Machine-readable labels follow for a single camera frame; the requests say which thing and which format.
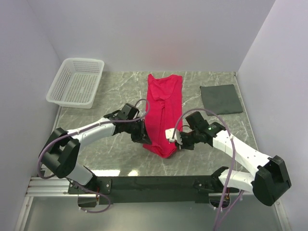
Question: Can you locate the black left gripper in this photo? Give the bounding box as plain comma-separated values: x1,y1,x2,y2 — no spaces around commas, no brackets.
125,118,152,145

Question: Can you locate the crimson red t-shirt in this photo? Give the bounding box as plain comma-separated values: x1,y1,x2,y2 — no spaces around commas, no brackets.
143,74,183,158

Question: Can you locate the white perforated plastic basket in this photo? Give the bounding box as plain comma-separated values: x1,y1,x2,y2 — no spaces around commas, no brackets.
46,58,104,109

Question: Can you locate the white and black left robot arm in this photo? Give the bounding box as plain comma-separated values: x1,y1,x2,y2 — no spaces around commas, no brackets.
38,103,152,193

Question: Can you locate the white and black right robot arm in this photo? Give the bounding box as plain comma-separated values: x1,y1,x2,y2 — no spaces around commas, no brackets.
165,112,292,206

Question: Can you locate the black wedge block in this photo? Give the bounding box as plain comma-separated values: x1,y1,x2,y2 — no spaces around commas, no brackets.
200,84,243,115

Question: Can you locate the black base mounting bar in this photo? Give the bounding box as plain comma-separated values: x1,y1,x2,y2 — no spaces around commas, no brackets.
67,175,240,205

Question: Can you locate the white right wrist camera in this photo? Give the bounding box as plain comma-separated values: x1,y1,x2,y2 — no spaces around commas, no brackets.
165,128,182,144

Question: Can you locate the aluminium frame rail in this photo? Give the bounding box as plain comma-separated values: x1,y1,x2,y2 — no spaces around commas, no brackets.
26,177,70,197

